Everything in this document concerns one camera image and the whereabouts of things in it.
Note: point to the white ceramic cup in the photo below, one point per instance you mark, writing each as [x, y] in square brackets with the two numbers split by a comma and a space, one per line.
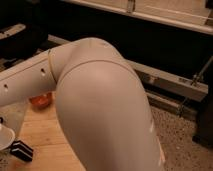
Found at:
[7, 136]

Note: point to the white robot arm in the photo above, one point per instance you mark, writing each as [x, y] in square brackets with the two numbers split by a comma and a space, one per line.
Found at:
[101, 104]

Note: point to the black white eraser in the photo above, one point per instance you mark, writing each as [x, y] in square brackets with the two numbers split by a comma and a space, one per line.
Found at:
[22, 151]

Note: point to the red bowl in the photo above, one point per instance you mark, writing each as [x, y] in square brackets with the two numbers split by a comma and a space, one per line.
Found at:
[41, 101]

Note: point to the wooden board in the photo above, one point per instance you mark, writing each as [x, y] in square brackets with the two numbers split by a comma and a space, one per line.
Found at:
[41, 131]

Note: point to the black office chair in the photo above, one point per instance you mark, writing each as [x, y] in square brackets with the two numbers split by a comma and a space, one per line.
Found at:
[20, 35]

